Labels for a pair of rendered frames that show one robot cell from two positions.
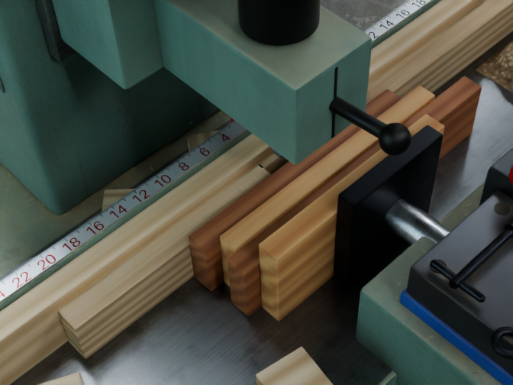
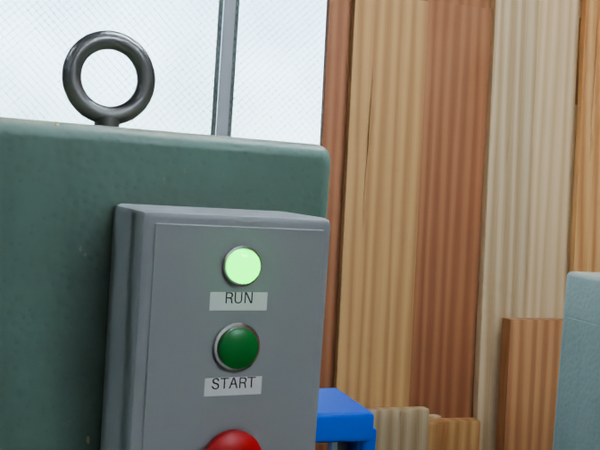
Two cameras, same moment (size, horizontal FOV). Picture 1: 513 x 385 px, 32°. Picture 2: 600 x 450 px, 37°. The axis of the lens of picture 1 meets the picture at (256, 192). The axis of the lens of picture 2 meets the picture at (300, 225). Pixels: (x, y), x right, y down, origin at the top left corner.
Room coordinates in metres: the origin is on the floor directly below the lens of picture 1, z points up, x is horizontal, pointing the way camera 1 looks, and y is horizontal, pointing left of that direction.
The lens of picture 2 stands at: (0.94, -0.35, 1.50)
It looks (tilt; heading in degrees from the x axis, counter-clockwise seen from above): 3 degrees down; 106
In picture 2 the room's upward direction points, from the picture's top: 4 degrees clockwise
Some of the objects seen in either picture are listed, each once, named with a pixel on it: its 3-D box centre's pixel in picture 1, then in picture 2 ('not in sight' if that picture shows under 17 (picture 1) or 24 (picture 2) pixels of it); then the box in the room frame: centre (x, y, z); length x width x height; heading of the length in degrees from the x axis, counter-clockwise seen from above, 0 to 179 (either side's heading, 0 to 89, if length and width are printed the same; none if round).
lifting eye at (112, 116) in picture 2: not in sight; (109, 81); (0.66, 0.17, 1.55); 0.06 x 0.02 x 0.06; 41
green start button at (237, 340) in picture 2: not in sight; (237, 347); (0.80, 0.06, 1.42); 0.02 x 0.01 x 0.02; 41
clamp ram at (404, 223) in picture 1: (419, 230); not in sight; (0.37, -0.11, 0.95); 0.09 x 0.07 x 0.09; 131
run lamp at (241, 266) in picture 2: not in sight; (243, 266); (0.80, 0.06, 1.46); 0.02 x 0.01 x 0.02; 41
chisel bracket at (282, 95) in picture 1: (261, 59); not in sight; (0.46, -0.01, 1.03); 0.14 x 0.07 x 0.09; 41
